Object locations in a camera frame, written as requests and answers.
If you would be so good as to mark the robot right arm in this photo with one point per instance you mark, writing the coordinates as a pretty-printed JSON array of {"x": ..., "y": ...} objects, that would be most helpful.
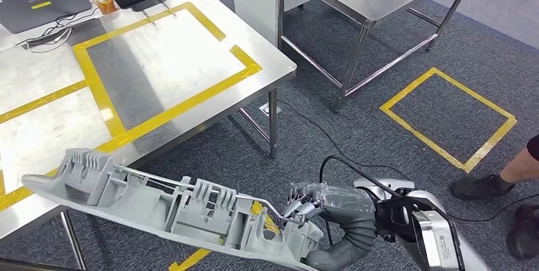
[{"x": 353, "y": 239}]

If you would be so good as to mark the steel workbench with yellow tape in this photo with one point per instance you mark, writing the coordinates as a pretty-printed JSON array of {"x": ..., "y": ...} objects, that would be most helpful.
[{"x": 168, "y": 58}]

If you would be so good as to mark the floor power outlet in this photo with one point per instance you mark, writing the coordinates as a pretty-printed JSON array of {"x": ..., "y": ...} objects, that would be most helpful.
[{"x": 269, "y": 109}]

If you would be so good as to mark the white cabinet panel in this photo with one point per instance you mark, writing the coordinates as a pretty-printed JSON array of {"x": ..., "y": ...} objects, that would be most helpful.
[{"x": 252, "y": 3}]

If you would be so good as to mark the yellow floor tape square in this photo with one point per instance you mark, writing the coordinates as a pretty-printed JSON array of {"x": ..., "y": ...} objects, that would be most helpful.
[
  {"x": 189, "y": 260},
  {"x": 408, "y": 88}
]

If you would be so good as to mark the person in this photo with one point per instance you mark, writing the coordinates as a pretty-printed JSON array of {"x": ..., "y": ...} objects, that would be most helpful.
[{"x": 476, "y": 187}]

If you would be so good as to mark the grey laptop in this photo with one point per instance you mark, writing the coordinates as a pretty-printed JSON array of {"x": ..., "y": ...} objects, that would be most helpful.
[{"x": 38, "y": 3}]

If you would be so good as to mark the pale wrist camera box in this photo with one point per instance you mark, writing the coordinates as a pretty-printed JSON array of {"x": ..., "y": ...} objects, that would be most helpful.
[{"x": 438, "y": 244}]

